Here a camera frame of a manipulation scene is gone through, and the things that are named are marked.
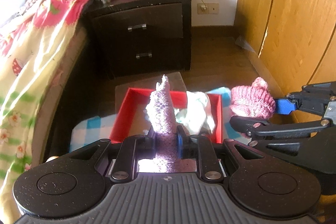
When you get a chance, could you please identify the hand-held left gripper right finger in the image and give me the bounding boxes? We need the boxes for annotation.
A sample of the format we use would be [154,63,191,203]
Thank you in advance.
[177,125,263,181]

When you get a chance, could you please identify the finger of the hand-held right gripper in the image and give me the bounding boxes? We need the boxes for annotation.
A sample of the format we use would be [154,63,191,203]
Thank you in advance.
[275,82,336,115]
[229,115,336,140]

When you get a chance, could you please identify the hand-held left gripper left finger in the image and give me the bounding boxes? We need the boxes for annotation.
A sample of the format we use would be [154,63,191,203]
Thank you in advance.
[70,127,157,183]

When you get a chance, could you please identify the purple fluffy towel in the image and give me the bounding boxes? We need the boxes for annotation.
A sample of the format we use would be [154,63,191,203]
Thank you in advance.
[145,74,196,173]

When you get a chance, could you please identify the pale green cloth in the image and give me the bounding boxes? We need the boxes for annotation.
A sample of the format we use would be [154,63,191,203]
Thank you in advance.
[175,91,217,133]

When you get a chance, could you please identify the pink knitted hat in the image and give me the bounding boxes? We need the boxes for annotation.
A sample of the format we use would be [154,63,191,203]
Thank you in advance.
[228,77,276,138]

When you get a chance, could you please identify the red cardboard box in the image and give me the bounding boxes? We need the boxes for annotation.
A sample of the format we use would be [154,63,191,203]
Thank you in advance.
[109,87,224,144]

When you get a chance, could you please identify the blue checked tablecloth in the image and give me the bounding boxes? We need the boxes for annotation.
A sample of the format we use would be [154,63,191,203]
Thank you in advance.
[70,86,252,152]

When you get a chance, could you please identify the clear plastic scrap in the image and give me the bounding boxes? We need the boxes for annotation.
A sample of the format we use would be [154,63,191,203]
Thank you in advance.
[235,35,256,53]

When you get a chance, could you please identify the wooden wardrobe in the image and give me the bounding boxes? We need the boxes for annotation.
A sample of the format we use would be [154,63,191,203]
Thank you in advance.
[234,0,336,125]

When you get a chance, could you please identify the dark wooden nightstand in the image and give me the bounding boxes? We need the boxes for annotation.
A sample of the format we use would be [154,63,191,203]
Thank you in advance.
[88,0,192,80]

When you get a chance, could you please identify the floral blanket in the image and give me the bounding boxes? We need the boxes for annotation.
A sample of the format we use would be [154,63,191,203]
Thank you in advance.
[0,0,98,215]

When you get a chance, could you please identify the bed frame with mattress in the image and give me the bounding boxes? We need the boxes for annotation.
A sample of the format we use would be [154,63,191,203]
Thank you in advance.
[31,21,116,168]

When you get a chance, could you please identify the wall power socket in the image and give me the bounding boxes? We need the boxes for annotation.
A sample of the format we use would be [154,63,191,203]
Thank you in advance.
[197,3,219,15]

